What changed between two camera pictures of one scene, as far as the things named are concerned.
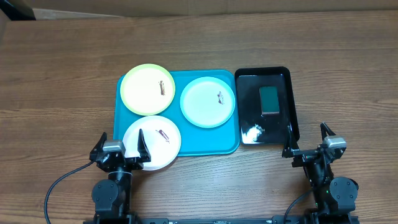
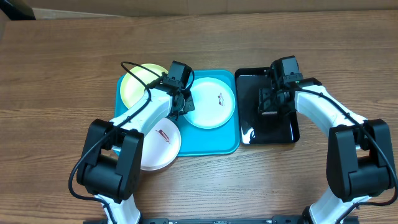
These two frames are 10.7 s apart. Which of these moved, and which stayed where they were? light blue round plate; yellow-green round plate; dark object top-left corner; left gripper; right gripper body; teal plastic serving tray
Moved: left gripper; right gripper body
Stayed: teal plastic serving tray; yellow-green round plate; dark object top-left corner; light blue round plate
